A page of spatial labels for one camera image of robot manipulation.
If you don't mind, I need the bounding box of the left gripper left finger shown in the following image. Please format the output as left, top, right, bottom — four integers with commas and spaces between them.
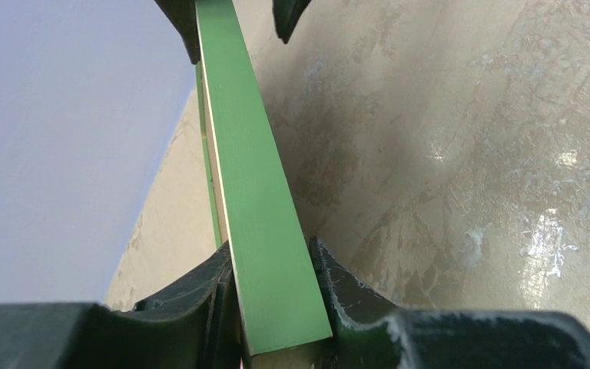
0, 244, 242, 368

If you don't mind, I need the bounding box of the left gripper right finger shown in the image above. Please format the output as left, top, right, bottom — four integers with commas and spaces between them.
309, 237, 590, 368

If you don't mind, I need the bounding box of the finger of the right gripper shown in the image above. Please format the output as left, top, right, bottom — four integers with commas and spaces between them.
155, 0, 201, 65
272, 0, 311, 44

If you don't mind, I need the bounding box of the green picture frame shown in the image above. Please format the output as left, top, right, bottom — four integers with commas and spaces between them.
197, 1, 332, 368

